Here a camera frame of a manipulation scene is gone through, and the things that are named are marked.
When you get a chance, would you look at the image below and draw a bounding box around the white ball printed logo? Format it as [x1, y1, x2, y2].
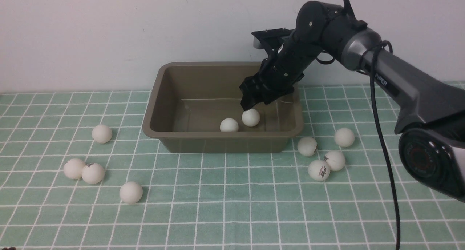
[308, 160, 331, 182]

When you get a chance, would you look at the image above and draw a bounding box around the green checkered tablecloth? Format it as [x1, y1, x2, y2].
[0, 81, 465, 250]

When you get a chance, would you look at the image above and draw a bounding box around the white ball left pair marked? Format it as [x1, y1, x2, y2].
[82, 163, 106, 185]

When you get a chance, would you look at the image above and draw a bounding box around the white ball left pair outer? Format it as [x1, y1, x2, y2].
[63, 158, 86, 180]

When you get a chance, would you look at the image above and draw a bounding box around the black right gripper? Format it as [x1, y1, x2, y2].
[239, 37, 322, 111]

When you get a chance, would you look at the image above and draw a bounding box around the olive green plastic bin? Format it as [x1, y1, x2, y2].
[142, 62, 304, 153]

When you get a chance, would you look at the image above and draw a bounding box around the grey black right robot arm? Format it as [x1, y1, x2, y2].
[239, 1, 465, 202]

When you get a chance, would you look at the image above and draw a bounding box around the white ball beside bin corner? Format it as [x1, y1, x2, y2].
[297, 136, 318, 157]

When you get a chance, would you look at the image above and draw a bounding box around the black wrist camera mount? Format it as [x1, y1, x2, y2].
[251, 28, 294, 55]

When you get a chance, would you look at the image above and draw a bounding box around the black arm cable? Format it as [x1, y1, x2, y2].
[315, 0, 401, 250]

